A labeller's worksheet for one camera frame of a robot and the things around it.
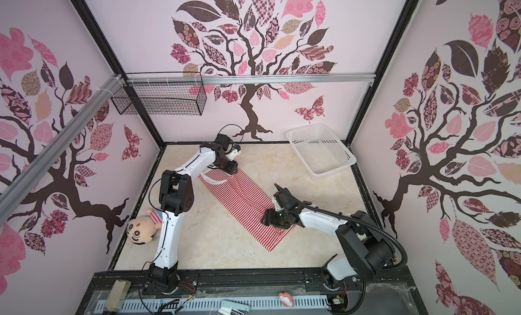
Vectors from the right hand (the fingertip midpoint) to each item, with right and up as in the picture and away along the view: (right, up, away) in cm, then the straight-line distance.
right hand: (266, 220), depth 86 cm
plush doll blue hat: (-50, -1, -8) cm, 51 cm away
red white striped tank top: (-9, +6, +8) cm, 14 cm away
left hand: (-18, +21, +16) cm, 32 cm away
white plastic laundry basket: (+32, +33, +30) cm, 55 cm away
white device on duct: (-12, -24, -20) cm, 33 cm away
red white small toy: (+7, -20, -20) cm, 29 cm away
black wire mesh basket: (-50, +59, +8) cm, 78 cm away
